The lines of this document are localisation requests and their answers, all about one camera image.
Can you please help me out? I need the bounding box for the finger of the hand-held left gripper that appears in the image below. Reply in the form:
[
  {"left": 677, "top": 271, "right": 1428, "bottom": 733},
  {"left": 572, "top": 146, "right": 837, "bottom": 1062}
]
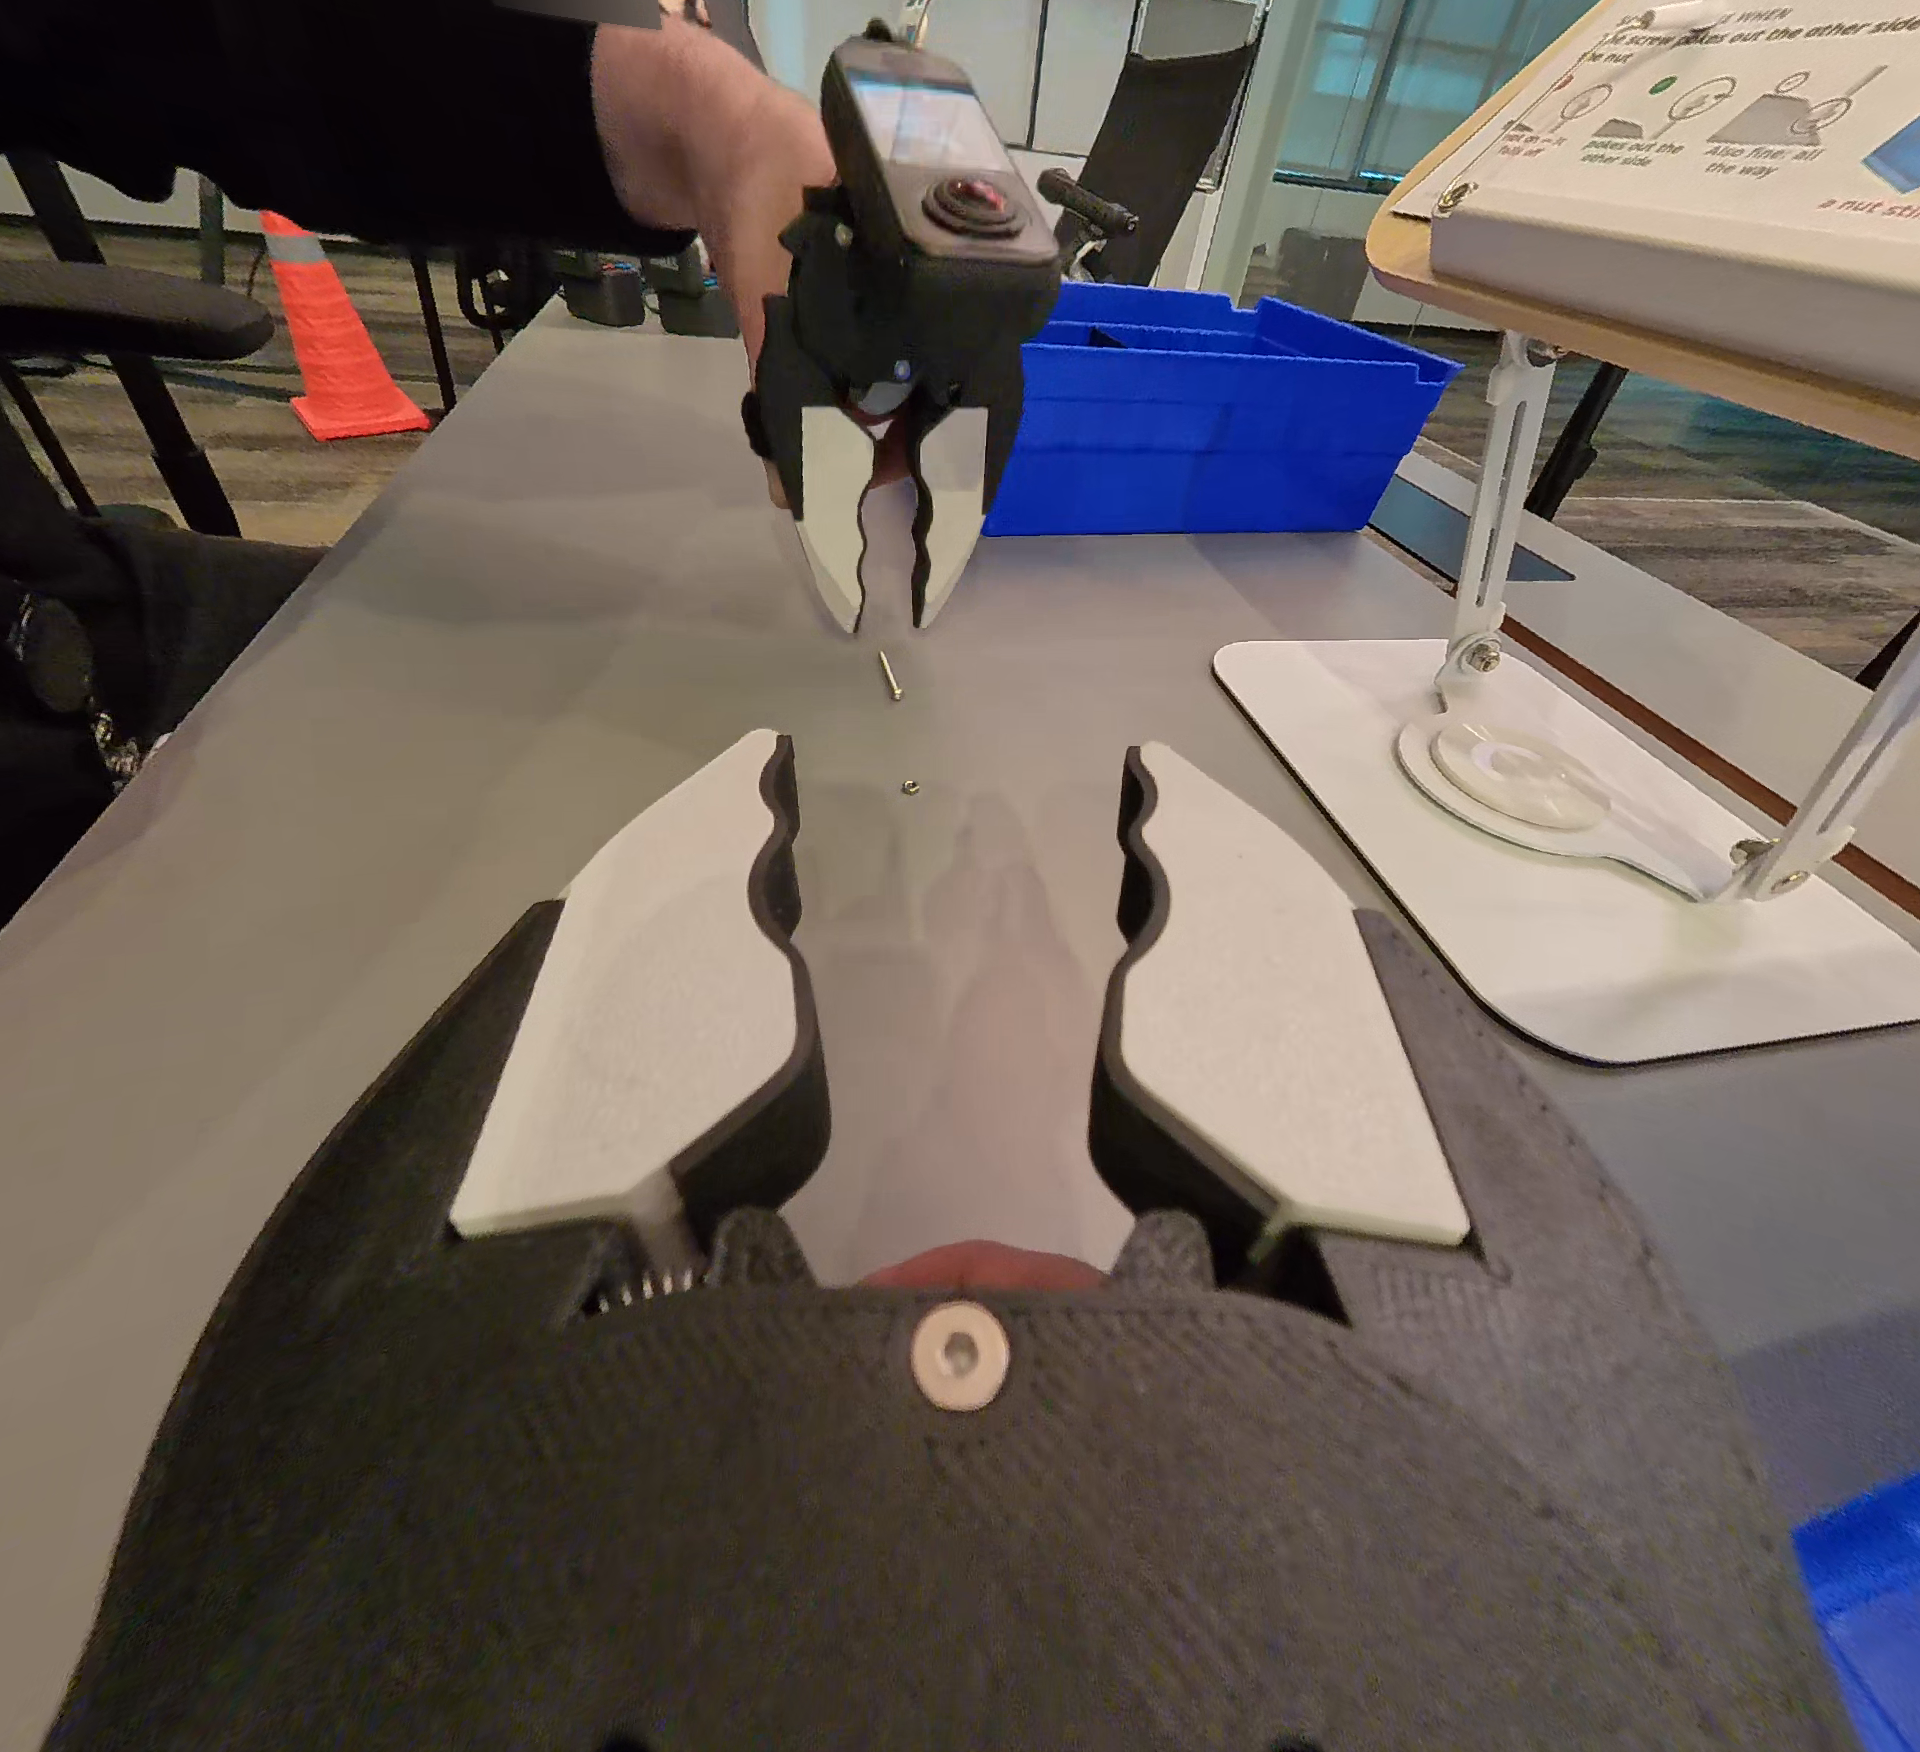
[
  {"left": 798, "top": 405, "right": 884, "bottom": 637},
  {"left": 908, "top": 402, "right": 993, "bottom": 631}
]

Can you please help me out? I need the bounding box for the person's left hand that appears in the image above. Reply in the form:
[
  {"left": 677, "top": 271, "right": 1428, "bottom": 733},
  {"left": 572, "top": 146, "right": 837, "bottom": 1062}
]
[{"left": 594, "top": 18, "right": 843, "bottom": 397}]

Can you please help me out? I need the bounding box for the black office chair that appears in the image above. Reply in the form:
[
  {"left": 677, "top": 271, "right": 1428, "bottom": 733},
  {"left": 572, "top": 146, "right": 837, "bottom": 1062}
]
[{"left": 0, "top": 155, "right": 278, "bottom": 540}]

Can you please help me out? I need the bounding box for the orange traffic cone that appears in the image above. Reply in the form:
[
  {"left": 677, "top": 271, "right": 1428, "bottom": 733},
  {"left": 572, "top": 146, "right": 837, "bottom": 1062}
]
[{"left": 260, "top": 210, "right": 433, "bottom": 443}]

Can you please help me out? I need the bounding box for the white stand with instruction board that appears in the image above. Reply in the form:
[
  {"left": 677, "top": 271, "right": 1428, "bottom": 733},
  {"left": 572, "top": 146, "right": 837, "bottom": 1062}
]
[{"left": 1213, "top": 0, "right": 1920, "bottom": 1065}]

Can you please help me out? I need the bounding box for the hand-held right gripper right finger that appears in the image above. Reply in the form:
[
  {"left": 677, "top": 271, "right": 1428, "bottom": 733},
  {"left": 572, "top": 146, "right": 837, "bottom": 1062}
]
[{"left": 1092, "top": 738, "right": 1473, "bottom": 1252}]

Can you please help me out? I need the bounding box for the blue plastic object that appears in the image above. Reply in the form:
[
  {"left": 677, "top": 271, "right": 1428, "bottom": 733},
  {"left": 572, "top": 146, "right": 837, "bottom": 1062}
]
[{"left": 1790, "top": 1472, "right": 1920, "bottom": 1752}]

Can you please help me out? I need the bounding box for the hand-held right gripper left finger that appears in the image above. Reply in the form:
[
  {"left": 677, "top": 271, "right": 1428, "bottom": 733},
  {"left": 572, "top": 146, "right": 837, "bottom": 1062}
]
[{"left": 448, "top": 727, "right": 832, "bottom": 1239}]

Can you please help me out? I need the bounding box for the person's left forearm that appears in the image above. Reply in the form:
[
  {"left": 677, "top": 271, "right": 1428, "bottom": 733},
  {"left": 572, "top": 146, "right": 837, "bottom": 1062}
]
[{"left": 0, "top": 0, "right": 710, "bottom": 260}]

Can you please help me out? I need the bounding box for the blue plastic bin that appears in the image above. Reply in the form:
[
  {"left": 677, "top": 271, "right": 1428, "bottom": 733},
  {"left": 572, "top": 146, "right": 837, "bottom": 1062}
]
[{"left": 981, "top": 277, "right": 1464, "bottom": 540}]

